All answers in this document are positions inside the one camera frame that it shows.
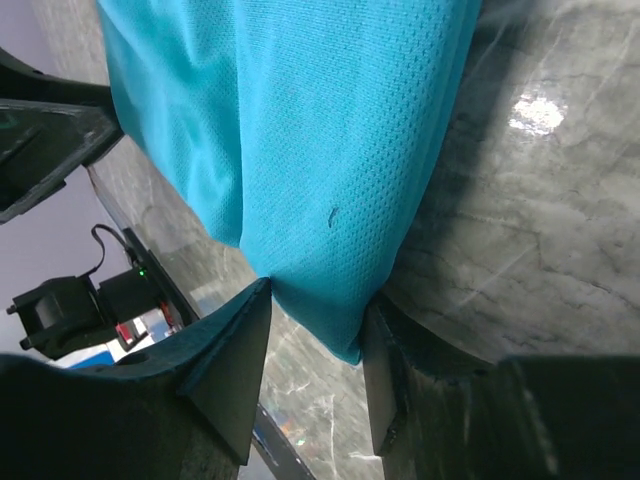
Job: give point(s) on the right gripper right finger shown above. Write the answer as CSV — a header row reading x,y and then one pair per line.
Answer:
x,y
437,412

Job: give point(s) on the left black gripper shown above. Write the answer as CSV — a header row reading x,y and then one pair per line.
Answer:
x,y
43,119

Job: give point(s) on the teal t shirt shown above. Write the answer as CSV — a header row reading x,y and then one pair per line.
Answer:
x,y
303,133

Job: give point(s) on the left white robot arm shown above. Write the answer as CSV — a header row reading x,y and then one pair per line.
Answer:
x,y
70,313

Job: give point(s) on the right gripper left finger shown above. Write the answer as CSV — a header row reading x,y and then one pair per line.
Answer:
x,y
183,408

